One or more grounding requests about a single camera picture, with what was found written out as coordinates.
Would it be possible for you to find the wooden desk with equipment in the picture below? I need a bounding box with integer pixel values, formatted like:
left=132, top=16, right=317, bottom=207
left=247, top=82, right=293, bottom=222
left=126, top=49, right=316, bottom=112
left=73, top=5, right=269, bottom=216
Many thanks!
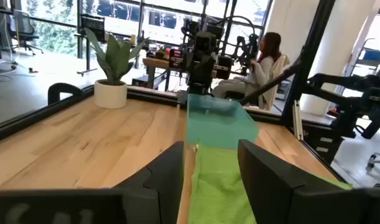
left=142, top=57, right=234, bottom=93

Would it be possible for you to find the black cable loop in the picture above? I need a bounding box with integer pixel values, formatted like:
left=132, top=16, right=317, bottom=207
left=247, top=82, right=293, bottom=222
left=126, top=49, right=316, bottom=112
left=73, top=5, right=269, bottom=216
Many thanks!
left=47, top=82, right=85, bottom=106

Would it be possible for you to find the green plant in white pot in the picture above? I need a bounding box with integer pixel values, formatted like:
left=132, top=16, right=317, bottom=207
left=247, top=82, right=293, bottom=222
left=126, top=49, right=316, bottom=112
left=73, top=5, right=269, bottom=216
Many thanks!
left=83, top=27, right=150, bottom=110

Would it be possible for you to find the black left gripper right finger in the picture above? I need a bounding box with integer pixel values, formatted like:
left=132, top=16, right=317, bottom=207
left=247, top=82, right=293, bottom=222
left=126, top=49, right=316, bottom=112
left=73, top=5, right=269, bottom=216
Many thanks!
left=238, top=139, right=380, bottom=224

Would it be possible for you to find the translucent teal plastic basket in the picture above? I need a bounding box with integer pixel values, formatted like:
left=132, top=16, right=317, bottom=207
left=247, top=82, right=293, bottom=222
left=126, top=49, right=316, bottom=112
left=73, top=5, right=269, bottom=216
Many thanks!
left=185, top=93, right=260, bottom=151

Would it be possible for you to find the green microfiber towel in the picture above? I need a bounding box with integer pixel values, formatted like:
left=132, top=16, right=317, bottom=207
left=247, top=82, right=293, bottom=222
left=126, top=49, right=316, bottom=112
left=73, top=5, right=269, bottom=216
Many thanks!
left=187, top=144, right=354, bottom=224

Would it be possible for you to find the person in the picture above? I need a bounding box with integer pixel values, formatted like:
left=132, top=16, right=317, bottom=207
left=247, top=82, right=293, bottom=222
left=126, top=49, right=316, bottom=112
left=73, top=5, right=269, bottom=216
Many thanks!
left=211, top=31, right=282, bottom=100

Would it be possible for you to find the black aluminium table frame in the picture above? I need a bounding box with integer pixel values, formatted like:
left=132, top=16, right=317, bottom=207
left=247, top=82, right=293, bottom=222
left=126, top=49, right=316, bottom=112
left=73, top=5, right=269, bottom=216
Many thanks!
left=0, top=0, right=352, bottom=187

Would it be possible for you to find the black perforated panel stand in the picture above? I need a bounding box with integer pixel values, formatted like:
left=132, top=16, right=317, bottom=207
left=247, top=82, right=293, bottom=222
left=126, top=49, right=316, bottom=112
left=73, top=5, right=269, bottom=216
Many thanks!
left=76, top=14, right=106, bottom=77

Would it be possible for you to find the black box with white labels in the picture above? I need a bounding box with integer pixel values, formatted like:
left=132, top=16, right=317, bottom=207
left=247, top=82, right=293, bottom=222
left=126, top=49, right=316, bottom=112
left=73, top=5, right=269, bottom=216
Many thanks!
left=301, top=123, right=345, bottom=164

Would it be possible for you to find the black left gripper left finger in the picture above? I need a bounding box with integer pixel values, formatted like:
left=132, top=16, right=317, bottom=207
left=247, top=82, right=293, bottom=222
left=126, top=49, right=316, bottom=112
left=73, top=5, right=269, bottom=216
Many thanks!
left=0, top=141, right=185, bottom=224

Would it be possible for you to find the black mesh office chair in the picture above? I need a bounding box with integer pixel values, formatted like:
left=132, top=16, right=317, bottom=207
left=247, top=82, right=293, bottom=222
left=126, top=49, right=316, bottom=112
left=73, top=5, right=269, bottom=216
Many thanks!
left=7, top=9, right=44, bottom=57

